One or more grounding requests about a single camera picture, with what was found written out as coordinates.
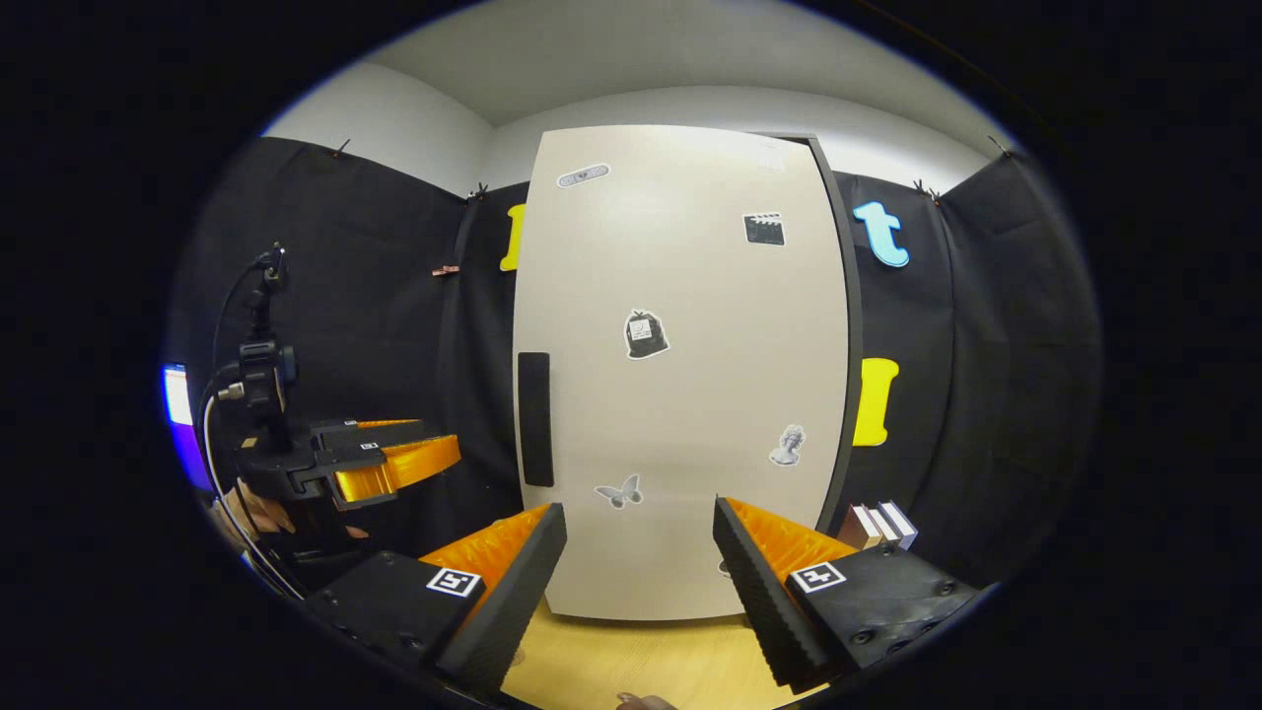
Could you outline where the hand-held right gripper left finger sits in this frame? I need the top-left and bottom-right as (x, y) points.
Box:
(306, 503), (570, 696)

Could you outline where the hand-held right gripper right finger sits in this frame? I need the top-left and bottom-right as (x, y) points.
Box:
(712, 496), (982, 694)

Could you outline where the black cabinet door handle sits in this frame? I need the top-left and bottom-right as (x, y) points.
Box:
(517, 351), (555, 488)

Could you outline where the beige cabinet door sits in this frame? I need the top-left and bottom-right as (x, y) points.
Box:
(511, 123), (851, 624)

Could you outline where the dark grey cabinet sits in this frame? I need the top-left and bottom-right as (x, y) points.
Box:
(759, 131), (867, 538)

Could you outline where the brown cover book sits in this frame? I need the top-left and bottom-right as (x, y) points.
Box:
(838, 503), (883, 550)

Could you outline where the black backdrop cloth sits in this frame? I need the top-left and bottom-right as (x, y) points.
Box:
(168, 136), (1100, 593)

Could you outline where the black cable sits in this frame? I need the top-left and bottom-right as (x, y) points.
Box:
(212, 258), (272, 371)

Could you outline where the white cable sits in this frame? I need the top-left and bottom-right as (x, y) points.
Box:
(200, 392), (307, 601)

